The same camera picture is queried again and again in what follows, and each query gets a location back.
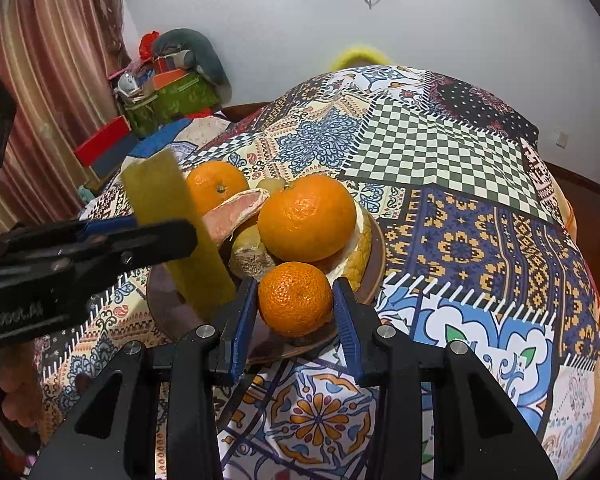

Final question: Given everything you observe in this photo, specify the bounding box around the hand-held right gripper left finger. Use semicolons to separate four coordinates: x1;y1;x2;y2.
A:
27;276;259;480

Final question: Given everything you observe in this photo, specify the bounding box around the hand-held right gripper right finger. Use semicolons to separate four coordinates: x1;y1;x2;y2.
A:
332;277;558;480

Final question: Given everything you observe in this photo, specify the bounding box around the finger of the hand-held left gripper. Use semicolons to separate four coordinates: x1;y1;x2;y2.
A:
55;219;199;289
0;214;137;257

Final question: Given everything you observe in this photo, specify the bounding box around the green sugarcane piece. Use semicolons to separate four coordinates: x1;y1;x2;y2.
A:
228;178;287;282
120;149;237;321

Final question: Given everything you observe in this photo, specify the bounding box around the purple plate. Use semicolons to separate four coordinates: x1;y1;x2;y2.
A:
146;207;387;363

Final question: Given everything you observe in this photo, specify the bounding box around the pomelo wedge with rind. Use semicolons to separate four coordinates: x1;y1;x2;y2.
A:
325;205;373;282

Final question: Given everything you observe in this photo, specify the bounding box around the large orange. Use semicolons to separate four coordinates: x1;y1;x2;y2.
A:
186;161;251;216
257;175;357;262

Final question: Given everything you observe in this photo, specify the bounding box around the peeled pomelo segment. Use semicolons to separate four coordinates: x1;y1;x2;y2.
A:
202;189;271;247

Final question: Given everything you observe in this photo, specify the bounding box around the person's left hand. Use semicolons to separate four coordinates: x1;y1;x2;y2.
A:
0;356;44;429

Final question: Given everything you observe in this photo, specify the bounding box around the red box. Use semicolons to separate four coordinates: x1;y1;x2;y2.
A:
75;116;131;167

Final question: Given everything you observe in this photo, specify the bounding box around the blue patchwork quilt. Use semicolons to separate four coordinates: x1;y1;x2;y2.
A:
130;116;233;158

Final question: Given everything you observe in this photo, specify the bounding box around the green patterned storage box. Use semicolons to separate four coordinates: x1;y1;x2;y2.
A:
122;72;220;139

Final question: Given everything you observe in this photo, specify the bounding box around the orange box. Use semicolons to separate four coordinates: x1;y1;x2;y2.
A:
145;69;191;92

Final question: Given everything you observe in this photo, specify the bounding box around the patchwork printed blanket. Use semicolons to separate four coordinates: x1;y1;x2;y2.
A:
35;65;600;480

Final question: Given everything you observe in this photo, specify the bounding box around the striped red curtain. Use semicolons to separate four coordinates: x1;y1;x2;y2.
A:
0;0;131;223

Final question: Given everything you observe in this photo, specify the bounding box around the grey long pillow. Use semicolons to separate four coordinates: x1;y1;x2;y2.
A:
152;28;231;87

